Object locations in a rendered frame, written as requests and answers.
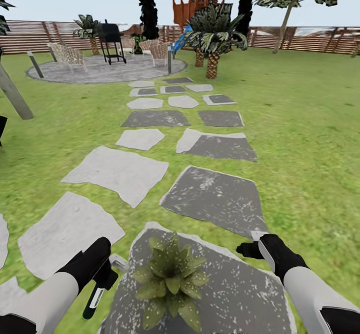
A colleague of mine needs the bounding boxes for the insectifuge atomizer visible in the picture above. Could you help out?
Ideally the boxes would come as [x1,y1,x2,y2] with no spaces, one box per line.
[82,283,105,319]

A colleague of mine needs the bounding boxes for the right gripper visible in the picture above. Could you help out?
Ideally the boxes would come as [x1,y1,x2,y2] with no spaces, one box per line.
[236,242,262,259]

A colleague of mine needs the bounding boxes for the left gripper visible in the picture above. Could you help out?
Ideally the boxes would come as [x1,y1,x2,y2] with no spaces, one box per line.
[93,263,119,290]

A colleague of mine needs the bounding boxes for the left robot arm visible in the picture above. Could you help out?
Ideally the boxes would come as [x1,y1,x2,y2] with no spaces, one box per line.
[0,236,130,334]

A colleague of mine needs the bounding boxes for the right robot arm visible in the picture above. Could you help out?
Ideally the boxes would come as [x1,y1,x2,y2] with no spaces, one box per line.
[236,230,360,334]

